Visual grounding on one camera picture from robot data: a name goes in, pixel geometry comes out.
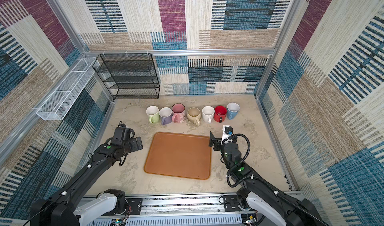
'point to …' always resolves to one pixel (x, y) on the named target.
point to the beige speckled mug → (193, 115)
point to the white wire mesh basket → (53, 108)
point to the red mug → (219, 113)
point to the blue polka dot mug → (233, 108)
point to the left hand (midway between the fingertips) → (133, 141)
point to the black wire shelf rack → (128, 75)
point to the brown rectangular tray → (180, 155)
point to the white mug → (207, 113)
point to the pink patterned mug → (179, 115)
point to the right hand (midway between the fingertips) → (219, 133)
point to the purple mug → (165, 115)
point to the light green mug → (152, 112)
